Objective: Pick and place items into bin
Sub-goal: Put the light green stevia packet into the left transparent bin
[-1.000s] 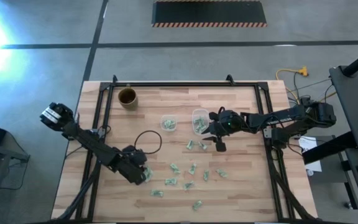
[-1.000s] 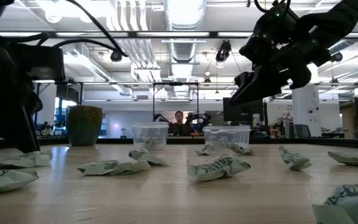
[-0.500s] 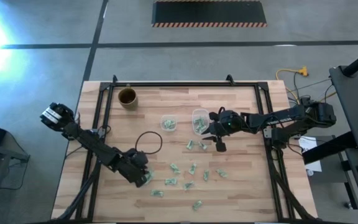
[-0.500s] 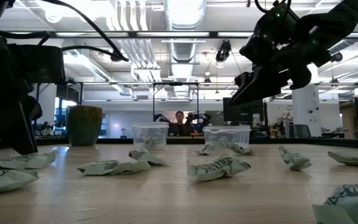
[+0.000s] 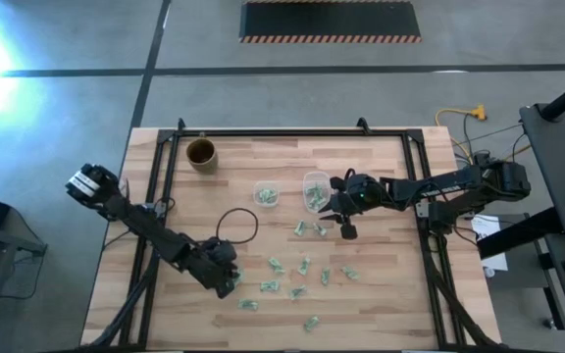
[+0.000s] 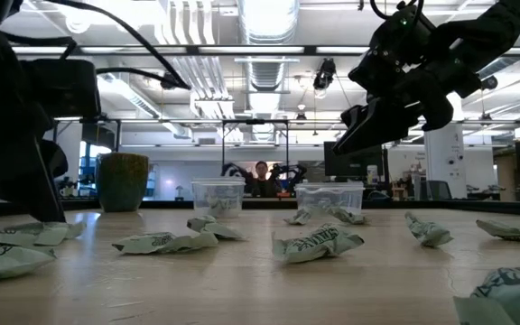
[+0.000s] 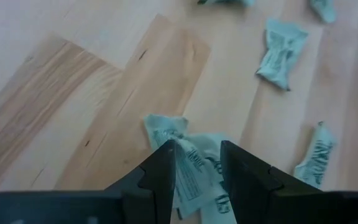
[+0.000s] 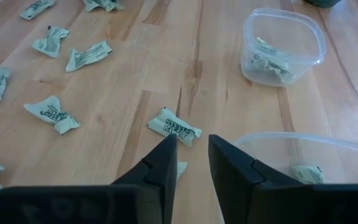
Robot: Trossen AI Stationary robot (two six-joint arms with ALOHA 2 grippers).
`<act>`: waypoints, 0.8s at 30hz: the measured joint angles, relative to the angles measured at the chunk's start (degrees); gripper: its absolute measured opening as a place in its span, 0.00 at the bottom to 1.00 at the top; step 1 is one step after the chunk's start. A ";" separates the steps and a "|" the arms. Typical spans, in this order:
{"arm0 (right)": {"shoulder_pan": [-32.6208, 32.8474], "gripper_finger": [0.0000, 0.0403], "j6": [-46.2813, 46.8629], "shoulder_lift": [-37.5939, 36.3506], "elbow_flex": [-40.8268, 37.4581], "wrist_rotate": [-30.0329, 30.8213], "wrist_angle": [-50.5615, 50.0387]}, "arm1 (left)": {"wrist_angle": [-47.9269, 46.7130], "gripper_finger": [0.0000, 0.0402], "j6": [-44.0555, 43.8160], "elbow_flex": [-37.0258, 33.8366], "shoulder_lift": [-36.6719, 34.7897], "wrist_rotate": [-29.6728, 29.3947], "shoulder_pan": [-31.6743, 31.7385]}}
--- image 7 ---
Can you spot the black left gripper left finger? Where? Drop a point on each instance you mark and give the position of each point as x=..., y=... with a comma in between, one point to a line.
x=157, y=186

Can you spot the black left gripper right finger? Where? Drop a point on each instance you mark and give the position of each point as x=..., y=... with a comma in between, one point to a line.
x=247, y=186

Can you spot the white green-print packet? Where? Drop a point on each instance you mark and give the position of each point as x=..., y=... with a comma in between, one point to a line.
x=323, y=9
x=166, y=127
x=228, y=2
x=317, y=155
x=280, y=53
x=213, y=144

